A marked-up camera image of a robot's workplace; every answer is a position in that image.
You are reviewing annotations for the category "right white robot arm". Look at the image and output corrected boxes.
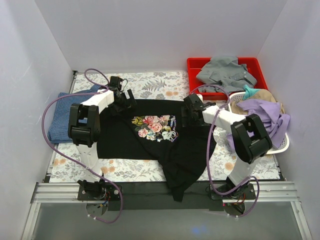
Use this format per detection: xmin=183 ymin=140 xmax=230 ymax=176
xmin=182 ymin=93 xmax=273 ymax=199

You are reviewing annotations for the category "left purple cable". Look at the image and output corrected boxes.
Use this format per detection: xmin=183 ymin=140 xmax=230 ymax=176
xmin=41 ymin=68 xmax=124 ymax=224

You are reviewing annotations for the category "aluminium frame rail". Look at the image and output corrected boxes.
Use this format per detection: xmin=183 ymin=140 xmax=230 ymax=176
xmin=22 ymin=181 xmax=312 ymax=240

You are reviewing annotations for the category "grey shirt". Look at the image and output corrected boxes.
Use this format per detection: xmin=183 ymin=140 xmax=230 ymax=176
xmin=196 ymin=56 xmax=257 ymax=93

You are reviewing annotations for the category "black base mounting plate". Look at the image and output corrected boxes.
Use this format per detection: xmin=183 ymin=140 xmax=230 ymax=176
xmin=77 ymin=180 xmax=256 ymax=216

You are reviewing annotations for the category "purple cable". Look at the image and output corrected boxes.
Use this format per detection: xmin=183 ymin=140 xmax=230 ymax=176
xmin=195 ymin=84 xmax=262 ymax=219
xmin=41 ymin=68 xmax=124 ymax=224

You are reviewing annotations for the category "beige garment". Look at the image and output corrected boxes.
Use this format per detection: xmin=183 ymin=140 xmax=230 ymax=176
xmin=232 ymin=89 xmax=277 ymax=115

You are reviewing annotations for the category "white plastic laundry basket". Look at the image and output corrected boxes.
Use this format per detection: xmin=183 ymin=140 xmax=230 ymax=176
xmin=228 ymin=91 xmax=290 ymax=155

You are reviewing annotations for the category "red plastic bin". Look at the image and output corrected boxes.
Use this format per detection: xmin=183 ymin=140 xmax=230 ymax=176
xmin=186 ymin=57 xmax=268 ymax=101

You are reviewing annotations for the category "blue checkered folded shirt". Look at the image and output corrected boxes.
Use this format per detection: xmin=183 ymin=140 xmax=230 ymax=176
xmin=47 ymin=84 xmax=100 ymax=144

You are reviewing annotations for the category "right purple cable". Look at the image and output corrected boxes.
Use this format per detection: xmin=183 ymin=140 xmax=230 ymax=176
xmin=195 ymin=84 xmax=262 ymax=219

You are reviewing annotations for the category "black floral print t-shirt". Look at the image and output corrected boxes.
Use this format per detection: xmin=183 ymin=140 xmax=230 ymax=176
xmin=97 ymin=99 xmax=211 ymax=202

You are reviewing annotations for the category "teal garment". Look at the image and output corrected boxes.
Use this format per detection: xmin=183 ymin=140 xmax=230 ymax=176
xmin=242 ymin=85 xmax=260 ymax=100

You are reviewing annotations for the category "floral patterned table mat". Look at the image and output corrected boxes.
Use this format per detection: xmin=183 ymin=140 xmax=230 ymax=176
xmin=47 ymin=71 xmax=280 ymax=183

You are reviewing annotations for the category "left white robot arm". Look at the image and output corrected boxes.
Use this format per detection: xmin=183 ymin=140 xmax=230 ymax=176
xmin=68 ymin=76 xmax=137 ymax=200

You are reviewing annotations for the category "lilac purple shirt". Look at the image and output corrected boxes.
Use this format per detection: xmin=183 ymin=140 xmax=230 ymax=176
xmin=237 ymin=99 xmax=291 ymax=148

